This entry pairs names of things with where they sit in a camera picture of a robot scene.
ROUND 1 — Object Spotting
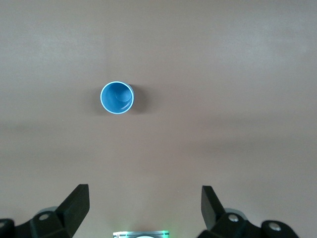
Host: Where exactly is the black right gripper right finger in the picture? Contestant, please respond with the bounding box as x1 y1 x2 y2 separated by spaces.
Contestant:
198 185 301 238

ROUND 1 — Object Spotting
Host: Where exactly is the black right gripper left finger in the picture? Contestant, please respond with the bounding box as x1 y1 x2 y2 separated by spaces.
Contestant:
0 183 90 238

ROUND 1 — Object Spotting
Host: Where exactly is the blue plastic cup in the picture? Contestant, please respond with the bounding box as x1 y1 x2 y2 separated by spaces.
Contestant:
100 81 136 115

